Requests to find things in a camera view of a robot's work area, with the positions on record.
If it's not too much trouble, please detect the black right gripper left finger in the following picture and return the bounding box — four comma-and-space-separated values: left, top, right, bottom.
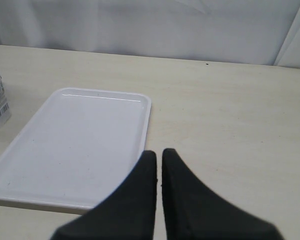
51, 150, 157, 240

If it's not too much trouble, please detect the white rectangular plastic tray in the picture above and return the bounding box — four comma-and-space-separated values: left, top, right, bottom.
0, 87, 152, 210

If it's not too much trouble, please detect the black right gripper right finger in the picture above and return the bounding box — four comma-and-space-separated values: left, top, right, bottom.
161, 148, 283, 240

